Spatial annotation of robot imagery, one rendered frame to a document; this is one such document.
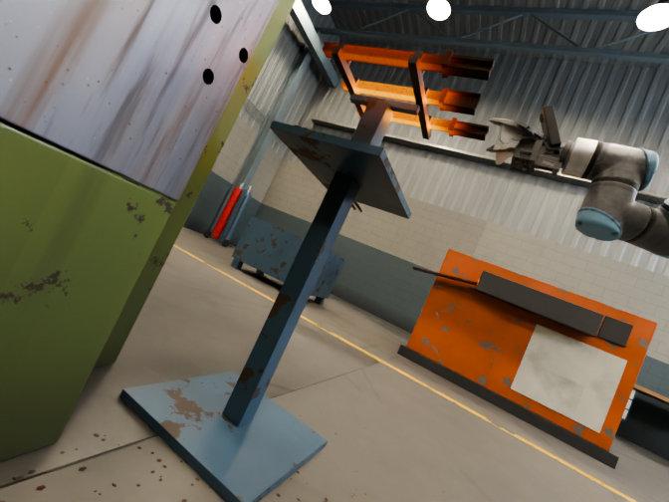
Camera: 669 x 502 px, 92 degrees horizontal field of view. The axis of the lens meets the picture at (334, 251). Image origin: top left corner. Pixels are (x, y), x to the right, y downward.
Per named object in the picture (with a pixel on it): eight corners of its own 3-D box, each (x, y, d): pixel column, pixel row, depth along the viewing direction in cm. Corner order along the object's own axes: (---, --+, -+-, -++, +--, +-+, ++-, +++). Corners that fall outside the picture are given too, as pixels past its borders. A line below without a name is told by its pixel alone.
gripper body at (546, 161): (510, 154, 83) (563, 165, 78) (523, 125, 84) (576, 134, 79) (507, 168, 90) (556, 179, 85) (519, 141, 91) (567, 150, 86)
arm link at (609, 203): (641, 242, 70) (661, 191, 71) (588, 221, 72) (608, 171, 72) (608, 248, 80) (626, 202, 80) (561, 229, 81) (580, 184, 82)
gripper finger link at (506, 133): (490, 131, 81) (519, 148, 82) (499, 111, 81) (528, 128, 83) (482, 135, 84) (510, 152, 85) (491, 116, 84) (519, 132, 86)
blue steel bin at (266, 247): (324, 306, 463) (345, 260, 468) (304, 304, 387) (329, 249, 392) (257, 273, 503) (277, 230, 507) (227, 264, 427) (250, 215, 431)
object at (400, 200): (408, 219, 102) (411, 213, 102) (379, 156, 66) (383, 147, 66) (330, 192, 115) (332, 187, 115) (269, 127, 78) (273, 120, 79)
